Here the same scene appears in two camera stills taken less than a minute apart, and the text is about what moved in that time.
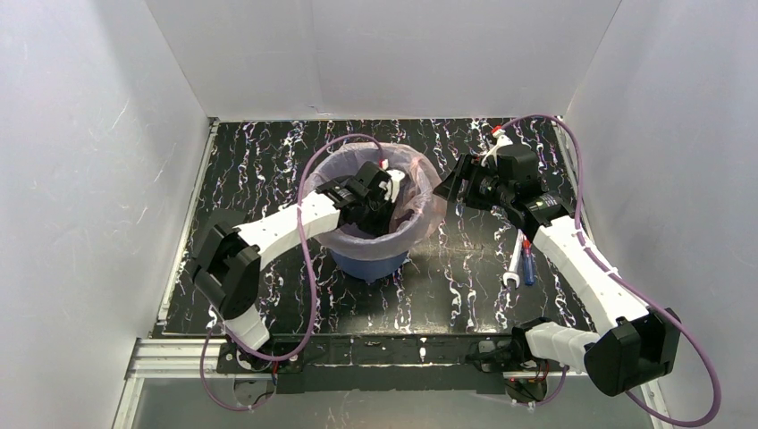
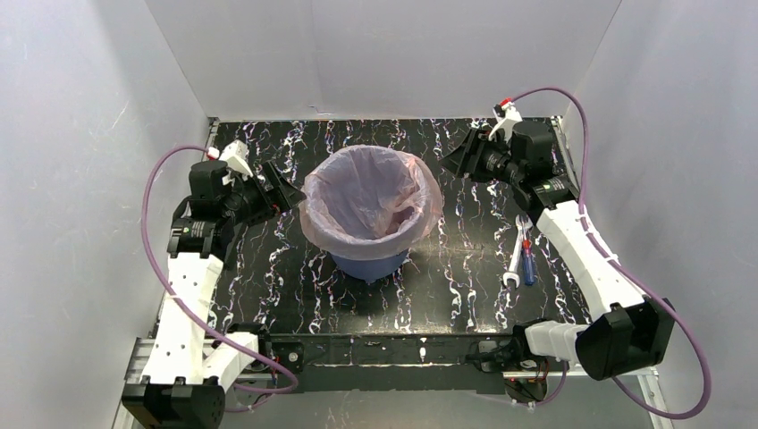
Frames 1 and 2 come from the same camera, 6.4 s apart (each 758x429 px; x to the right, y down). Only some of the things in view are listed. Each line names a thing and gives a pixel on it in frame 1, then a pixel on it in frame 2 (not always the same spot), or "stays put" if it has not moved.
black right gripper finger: x=450 y=188 to x=453 y=159
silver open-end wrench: x=512 y=271 stays put
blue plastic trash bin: x=369 y=271 stays put
